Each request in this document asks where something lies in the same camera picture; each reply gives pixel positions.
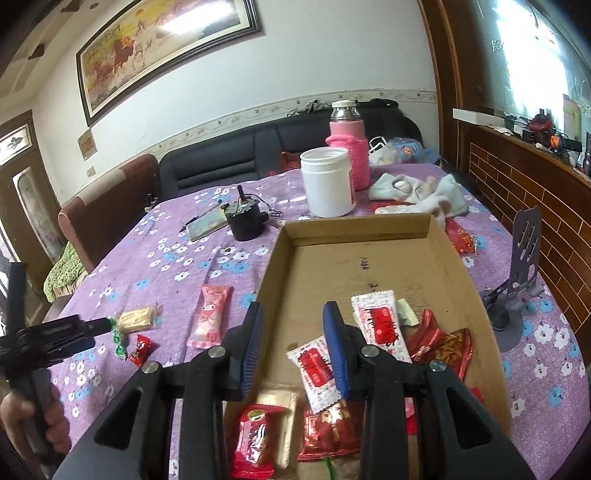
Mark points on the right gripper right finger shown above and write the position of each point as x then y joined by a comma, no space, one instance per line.
457,437

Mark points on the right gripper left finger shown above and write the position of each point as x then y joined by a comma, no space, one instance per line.
180,405

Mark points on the white red sachet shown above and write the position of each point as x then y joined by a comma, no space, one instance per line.
312,359
377,317

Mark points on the dark red foil pack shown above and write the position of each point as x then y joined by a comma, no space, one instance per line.
334,432

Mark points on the red foil snack bag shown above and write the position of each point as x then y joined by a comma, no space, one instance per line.
430,342

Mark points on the small red candy pack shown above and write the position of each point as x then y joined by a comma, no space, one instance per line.
141,351

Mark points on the yellow wafer snack bar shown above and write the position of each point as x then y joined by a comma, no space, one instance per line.
286,397

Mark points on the green candy strip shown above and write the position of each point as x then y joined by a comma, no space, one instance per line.
118,340

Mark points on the clear green-edged pastry pack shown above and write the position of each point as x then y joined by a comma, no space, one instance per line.
343,468

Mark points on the red yellow-label snack pack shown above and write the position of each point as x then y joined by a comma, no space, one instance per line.
477,393

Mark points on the silver grey snack pack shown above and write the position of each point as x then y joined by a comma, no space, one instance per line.
406,314

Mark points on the plastic bag with snacks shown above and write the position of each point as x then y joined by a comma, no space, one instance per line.
395,151

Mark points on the person left hand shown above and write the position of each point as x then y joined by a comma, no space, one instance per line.
15,410

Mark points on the pink cartoon snack pack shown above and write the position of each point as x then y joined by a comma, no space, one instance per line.
207,319

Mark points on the cardboard tray box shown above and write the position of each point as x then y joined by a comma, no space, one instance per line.
317,261

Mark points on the green patterned cushion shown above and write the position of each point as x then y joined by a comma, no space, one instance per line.
65,276

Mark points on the purple floral tablecloth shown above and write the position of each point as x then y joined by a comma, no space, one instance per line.
156,265

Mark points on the wooden glass door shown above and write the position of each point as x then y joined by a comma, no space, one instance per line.
29,210

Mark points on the brown armchair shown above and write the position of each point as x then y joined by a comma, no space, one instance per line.
101,214

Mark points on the purple phone stand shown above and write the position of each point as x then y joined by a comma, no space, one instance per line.
504,303

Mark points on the smartphone with yellow case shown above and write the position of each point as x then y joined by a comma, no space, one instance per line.
205,224

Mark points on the white plastic jar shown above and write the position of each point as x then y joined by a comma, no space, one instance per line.
328,183

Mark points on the white crumpled cloth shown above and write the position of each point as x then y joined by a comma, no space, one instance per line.
439,198

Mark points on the black leather sofa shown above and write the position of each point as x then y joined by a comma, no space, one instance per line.
246,154

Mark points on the pink knitted thermos bottle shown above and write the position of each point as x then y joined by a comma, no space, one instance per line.
347,130

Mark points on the wooden sideboard counter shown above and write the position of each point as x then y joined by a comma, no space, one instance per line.
513,175

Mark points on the white box on counter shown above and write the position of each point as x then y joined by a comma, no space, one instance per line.
477,118

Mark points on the framed horse painting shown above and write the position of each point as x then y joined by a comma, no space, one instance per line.
148,38

